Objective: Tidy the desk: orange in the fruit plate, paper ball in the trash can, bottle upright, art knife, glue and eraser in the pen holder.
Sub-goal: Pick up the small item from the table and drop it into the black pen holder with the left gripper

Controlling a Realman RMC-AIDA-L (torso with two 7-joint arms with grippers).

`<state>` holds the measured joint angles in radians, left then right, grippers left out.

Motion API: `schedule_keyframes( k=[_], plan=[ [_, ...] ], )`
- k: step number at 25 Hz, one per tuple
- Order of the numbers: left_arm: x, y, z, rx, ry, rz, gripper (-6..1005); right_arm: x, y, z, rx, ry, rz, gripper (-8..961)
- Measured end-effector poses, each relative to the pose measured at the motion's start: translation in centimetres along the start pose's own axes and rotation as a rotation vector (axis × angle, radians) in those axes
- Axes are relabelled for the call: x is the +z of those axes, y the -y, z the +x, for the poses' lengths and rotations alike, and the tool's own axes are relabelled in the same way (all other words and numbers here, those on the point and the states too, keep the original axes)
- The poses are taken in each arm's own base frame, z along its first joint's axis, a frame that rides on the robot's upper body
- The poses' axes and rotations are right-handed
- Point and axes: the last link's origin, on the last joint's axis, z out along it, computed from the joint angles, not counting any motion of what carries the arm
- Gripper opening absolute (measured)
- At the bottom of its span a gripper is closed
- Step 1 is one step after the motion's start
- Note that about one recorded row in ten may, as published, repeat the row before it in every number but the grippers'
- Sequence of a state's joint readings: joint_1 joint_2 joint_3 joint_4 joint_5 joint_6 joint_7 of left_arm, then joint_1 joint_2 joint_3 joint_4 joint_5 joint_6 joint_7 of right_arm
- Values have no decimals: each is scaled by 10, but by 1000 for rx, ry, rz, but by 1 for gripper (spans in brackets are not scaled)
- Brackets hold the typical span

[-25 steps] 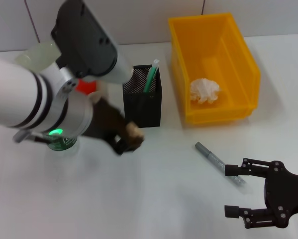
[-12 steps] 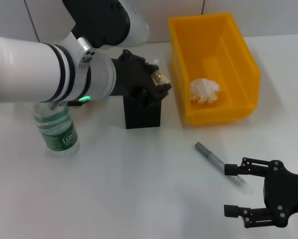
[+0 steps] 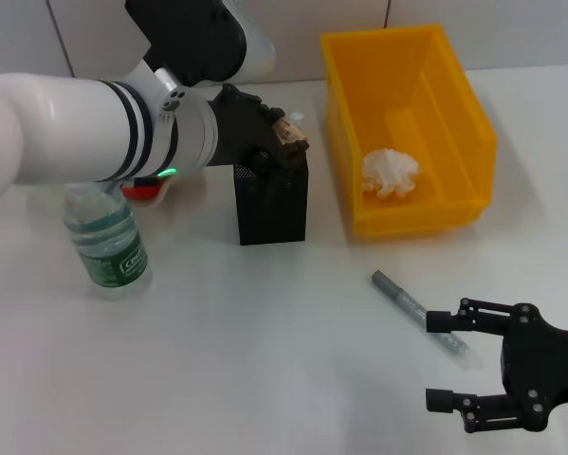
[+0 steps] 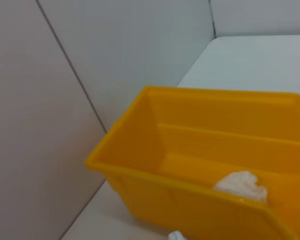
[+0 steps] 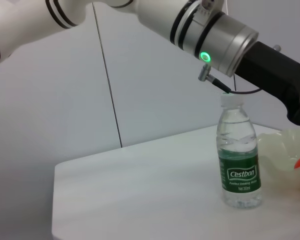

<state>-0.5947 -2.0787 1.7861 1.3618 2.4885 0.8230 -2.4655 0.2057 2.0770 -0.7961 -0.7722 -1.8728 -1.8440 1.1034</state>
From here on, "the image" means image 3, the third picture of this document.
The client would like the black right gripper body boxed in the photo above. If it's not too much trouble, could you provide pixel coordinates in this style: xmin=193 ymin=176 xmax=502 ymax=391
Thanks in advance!
xmin=499 ymin=302 xmax=568 ymax=433

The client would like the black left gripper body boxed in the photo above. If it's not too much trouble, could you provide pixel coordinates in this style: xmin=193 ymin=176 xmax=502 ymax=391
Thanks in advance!
xmin=206 ymin=82 xmax=284 ymax=177

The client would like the beige eraser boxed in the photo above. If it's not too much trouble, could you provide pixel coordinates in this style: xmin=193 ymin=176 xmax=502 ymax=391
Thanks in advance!
xmin=270 ymin=118 xmax=307 ymax=147

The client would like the silver marker pen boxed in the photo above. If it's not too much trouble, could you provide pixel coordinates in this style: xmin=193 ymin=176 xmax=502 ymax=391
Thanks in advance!
xmin=371 ymin=269 xmax=483 ymax=372

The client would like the white paper ball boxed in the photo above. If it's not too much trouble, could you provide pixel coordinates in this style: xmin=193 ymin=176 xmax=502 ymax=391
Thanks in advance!
xmin=361 ymin=147 xmax=423 ymax=199

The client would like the green label water bottle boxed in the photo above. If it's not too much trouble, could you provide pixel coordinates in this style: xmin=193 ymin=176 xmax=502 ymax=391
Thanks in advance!
xmin=63 ymin=182 xmax=152 ymax=300

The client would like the black mesh pen holder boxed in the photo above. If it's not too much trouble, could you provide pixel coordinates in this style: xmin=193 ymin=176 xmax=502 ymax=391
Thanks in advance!
xmin=233 ymin=141 xmax=310 ymax=246

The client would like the pale green glass fruit plate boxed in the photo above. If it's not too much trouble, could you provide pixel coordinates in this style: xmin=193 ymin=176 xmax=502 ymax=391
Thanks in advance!
xmin=129 ymin=182 xmax=172 ymax=210

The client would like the yellow plastic bin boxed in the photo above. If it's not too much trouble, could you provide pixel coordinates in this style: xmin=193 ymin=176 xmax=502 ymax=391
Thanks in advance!
xmin=320 ymin=23 xmax=498 ymax=238

